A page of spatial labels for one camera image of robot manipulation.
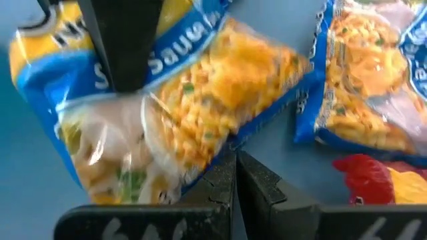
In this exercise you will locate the red roast beef ramen pack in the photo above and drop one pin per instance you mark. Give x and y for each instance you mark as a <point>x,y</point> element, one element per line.
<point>367,180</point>

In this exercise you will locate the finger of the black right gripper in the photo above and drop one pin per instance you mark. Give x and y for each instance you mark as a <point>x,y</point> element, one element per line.
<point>123,43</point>

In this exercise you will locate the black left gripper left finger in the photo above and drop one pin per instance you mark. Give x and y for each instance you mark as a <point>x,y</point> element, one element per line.
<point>200,223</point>

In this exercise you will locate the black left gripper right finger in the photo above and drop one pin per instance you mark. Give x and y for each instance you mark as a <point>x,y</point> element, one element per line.
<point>283,220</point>

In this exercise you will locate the blue ramen noodle pack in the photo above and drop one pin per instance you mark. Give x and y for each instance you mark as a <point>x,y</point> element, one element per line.
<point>360,66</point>
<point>217,83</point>

